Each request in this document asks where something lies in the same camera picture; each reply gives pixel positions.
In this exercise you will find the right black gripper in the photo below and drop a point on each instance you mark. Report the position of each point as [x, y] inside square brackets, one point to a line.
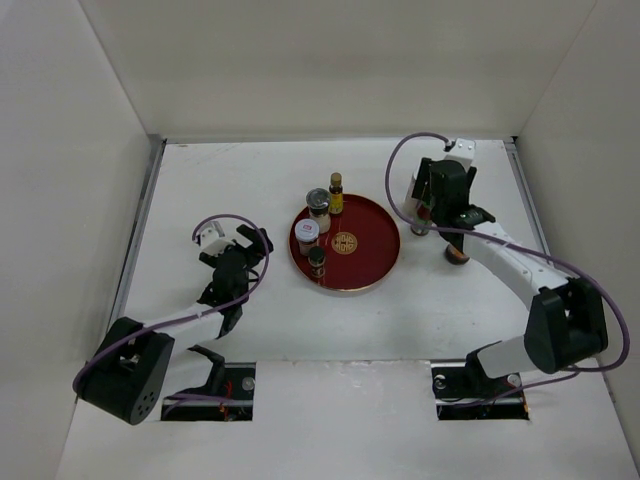
[424, 179]

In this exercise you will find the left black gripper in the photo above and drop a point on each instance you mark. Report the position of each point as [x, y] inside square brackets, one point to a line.
[258, 246]

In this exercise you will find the yellow cap chili sauce bottle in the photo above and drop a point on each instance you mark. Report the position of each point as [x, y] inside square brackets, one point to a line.
[421, 220]

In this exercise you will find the jar with white red lid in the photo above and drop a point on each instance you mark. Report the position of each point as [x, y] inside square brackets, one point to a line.
[306, 232]

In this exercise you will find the small black cap pepper bottle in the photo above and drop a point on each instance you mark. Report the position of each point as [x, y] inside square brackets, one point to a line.
[316, 260]

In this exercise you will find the salt grinder black cap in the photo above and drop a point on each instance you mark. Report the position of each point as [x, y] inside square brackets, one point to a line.
[318, 203]

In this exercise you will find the small yellow label sauce bottle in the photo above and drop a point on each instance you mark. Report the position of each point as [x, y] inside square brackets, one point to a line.
[336, 204]

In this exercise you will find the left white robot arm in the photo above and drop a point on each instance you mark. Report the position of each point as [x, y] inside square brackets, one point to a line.
[162, 368]

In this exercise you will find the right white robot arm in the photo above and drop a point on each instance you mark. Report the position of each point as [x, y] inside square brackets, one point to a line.
[566, 322]

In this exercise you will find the silver lid tall canister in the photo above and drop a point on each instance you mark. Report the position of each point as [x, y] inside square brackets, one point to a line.
[410, 202]

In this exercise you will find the red lid sauce jar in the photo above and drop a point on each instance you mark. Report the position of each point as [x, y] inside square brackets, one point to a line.
[455, 256]

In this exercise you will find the red round tray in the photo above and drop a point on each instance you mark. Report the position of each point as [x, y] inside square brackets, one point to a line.
[361, 247]

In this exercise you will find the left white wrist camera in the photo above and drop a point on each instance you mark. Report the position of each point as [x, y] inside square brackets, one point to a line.
[211, 238]

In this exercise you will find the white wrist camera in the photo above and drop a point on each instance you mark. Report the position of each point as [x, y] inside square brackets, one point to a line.
[462, 151]
[211, 238]

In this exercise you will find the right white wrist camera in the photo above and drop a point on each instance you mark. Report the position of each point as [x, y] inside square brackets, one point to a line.
[462, 151]

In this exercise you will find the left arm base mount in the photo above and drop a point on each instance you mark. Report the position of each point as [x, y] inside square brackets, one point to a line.
[203, 386]

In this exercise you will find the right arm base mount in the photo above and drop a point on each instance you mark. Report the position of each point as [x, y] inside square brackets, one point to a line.
[463, 392]

